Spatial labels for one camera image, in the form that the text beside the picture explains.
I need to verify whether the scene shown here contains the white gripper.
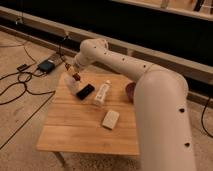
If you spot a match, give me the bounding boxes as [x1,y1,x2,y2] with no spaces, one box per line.
[65,58,88,75]

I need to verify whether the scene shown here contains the dark red pepper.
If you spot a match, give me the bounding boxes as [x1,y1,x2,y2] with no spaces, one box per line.
[73,73,81,81]

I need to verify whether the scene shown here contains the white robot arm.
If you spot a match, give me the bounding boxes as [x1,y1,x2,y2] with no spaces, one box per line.
[72,38,197,171]

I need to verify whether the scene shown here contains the black power adapter box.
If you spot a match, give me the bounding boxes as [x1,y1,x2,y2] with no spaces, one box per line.
[38,60,55,73]

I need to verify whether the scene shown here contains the black phone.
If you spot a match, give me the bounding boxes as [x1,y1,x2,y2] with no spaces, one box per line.
[76,84,95,100]

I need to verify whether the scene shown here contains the white plastic bottle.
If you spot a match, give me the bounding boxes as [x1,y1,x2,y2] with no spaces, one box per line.
[94,80,111,106]

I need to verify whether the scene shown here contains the small black plug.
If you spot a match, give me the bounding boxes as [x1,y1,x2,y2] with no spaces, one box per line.
[17,64,28,71]

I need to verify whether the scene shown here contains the wooden table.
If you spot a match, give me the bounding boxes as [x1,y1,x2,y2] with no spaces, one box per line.
[37,73,139,156]

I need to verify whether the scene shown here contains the dark red bowl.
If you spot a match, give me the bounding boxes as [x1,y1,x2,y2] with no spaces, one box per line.
[125,82,136,102]

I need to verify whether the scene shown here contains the white rectangular box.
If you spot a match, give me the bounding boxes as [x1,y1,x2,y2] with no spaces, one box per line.
[102,110,120,129]

